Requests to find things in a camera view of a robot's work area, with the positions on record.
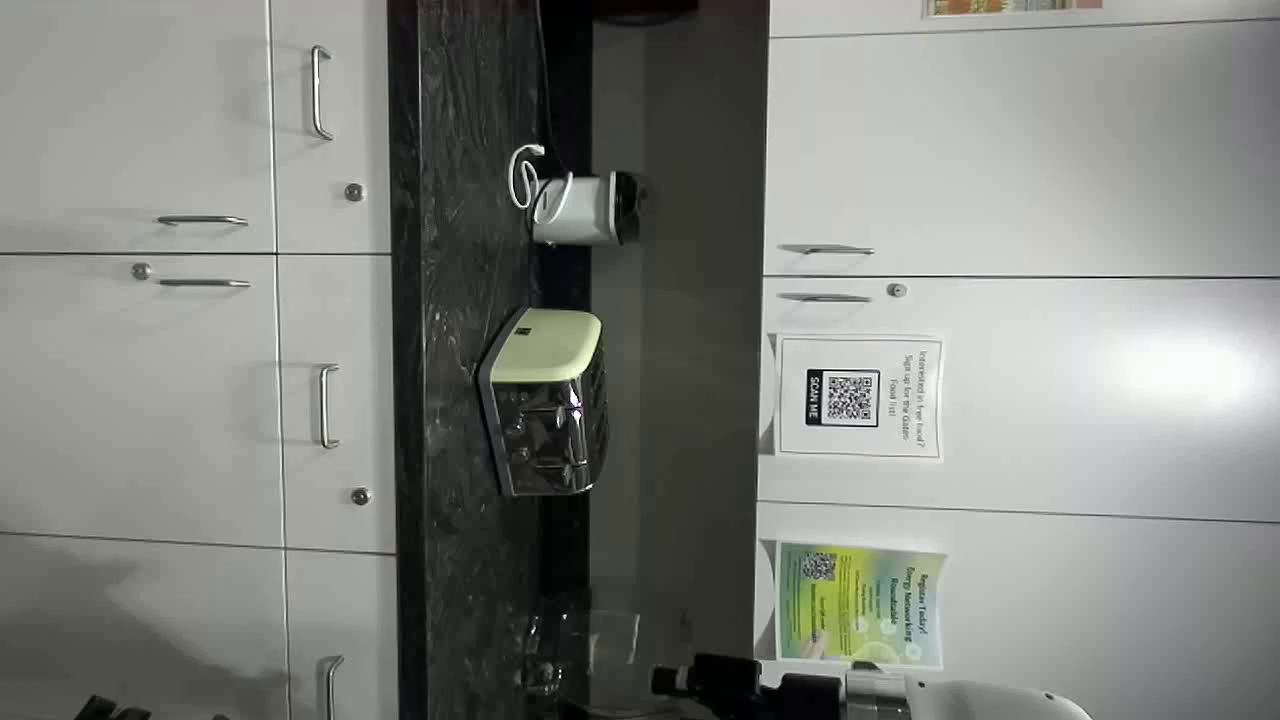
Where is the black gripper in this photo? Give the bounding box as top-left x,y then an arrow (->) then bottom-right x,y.
647,649 -> 770,707

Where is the clear container with cream lid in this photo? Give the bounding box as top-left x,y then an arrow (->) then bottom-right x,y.
476,304 -> 613,500

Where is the clear glass jar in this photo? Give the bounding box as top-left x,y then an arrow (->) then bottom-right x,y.
510,605 -> 692,720

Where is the green and yellow poster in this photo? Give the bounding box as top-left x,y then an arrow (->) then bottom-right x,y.
770,537 -> 954,677

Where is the white cabinet door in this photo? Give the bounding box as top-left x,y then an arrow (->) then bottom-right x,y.
0,532 -> 298,720
286,544 -> 406,720
0,0 -> 282,262
270,0 -> 396,262
756,274 -> 1280,529
763,22 -> 1280,286
0,252 -> 288,553
277,252 -> 400,562
752,500 -> 1280,720

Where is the QR code paper sign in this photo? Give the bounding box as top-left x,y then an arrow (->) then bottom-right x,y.
770,330 -> 954,469

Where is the black round object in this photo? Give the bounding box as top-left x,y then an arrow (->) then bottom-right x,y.
589,0 -> 706,27

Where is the colourful paper strip poster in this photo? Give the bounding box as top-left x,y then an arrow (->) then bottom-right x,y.
921,0 -> 1112,22

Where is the silver cabinet bar handle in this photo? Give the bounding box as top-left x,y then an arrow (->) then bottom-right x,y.
151,207 -> 251,237
308,361 -> 343,453
151,274 -> 251,296
776,240 -> 879,262
302,39 -> 335,144
776,289 -> 877,310
313,654 -> 347,720

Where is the white coiled power cord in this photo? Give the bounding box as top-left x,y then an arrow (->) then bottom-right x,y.
504,139 -> 577,223

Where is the dark object at frame edge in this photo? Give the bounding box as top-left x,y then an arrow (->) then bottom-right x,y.
73,692 -> 238,720

